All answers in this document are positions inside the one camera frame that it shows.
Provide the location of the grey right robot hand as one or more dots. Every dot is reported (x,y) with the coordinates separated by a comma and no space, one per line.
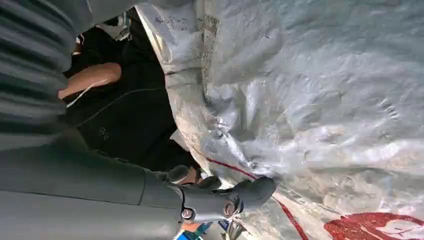
(82,205)

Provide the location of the person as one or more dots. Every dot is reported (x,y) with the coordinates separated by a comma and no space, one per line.
(132,122)

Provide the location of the blue printed package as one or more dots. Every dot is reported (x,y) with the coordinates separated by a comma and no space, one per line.
(193,234)

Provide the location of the ribbed grey right arm sleeve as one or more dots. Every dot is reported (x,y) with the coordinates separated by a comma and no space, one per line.
(31,66)

